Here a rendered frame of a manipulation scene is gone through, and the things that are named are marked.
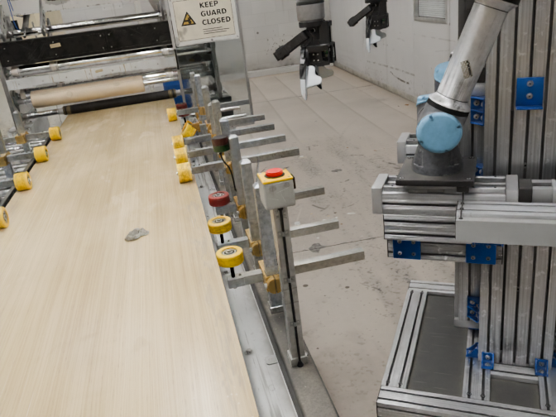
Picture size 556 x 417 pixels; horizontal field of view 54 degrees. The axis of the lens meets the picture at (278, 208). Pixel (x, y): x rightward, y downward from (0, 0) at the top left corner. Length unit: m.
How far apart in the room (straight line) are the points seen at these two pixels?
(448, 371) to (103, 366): 1.36
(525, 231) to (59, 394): 1.22
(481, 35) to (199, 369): 1.04
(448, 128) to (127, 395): 1.01
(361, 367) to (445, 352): 0.43
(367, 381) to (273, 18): 8.90
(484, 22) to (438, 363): 1.30
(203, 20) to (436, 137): 2.92
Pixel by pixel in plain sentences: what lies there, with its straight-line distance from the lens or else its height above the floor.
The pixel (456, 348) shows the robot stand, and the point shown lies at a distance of 2.34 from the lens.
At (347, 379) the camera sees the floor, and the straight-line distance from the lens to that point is 2.51.
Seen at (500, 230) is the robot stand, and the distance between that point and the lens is 1.63.
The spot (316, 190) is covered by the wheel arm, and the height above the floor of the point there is 0.85.
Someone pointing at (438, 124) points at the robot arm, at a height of 1.23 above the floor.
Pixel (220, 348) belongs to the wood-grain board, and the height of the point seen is 0.90.
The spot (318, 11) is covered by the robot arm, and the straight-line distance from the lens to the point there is 1.53.
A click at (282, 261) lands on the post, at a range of 1.32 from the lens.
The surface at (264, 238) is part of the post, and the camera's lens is 1.57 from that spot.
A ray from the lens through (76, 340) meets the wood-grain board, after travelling 1.42.
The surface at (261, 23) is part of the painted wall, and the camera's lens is 10.72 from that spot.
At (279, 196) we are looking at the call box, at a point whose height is 1.18.
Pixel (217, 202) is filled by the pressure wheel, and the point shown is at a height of 0.89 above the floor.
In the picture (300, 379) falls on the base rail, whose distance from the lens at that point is 1.44.
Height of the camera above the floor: 1.62
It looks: 22 degrees down
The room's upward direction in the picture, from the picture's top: 7 degrees counter-clockwise
